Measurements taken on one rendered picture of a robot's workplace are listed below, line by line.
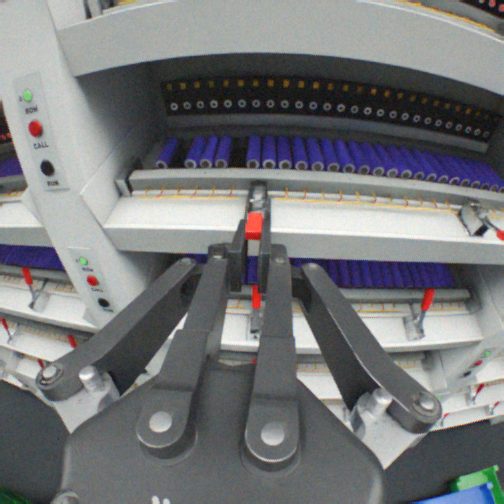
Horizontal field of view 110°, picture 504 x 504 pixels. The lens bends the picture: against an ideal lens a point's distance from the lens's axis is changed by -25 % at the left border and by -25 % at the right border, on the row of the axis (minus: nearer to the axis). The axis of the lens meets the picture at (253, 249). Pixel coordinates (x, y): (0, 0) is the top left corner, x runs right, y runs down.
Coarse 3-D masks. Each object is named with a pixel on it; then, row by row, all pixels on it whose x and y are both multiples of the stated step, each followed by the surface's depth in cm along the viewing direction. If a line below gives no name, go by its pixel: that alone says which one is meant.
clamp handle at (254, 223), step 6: (258, 198) 23; (252, 204) 23; (258, 204) 23; (252, 210) 21; (258, 210) 21; (252, 216) 20; (258, 216) 20; (252, 222) 19; (258, 222) 19; (246, 228) 18; (252, 228) 18; (258, 228) 18; (246, 234) 18; (252, 234) 18; (258, 234) 18
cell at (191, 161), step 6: (198, 138) 32; (204, 138) 33; (192, 144) 31; (198, 144) 31; (204, 144) 32; (192, 150) 30; (198, 150) 30; (186, 156) 30; (192, 156) 29; (198, 156) 30; (186, 162) 29; (192, 162) 29; (198, 162) 30; (192, 168) 30
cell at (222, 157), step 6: (222, 138) 32; (228, 138) 32; (222, 144) 31; (228, 144) 31; (222, 150) 30; (228, 150) 30; (216, 156) 29; (222, 156) 29; (228, 156) 30; (216, 162) 29; (222, 162) 29; (228, 162) 30
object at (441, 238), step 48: (144, 144) 33; (480, 144) 30; (96, 192) 23; (144, 240) 26; (192, 240) 26; (288, 240) 25; (336, 240) 24; (384, 240) 24; (432, 240) 23; (480, 240) 23
